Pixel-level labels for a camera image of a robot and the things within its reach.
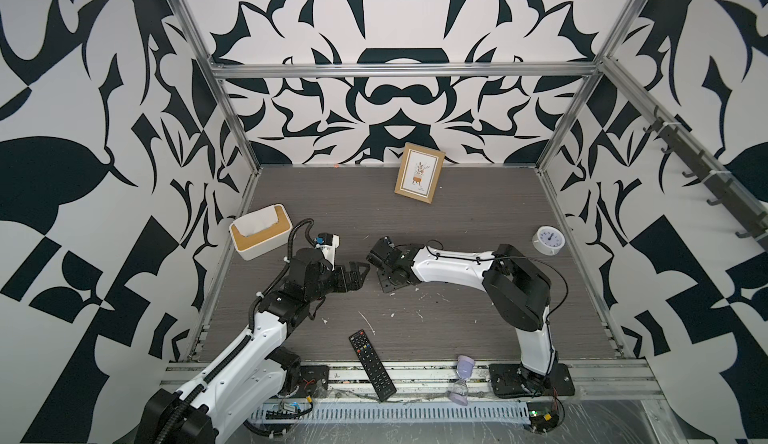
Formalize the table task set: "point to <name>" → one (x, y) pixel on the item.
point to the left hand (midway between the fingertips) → (357, 262)
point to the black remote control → (379, 379)
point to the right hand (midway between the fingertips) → (389, 280)
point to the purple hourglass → (459, 391)
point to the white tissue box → (260, 232)
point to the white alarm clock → (548, 240)
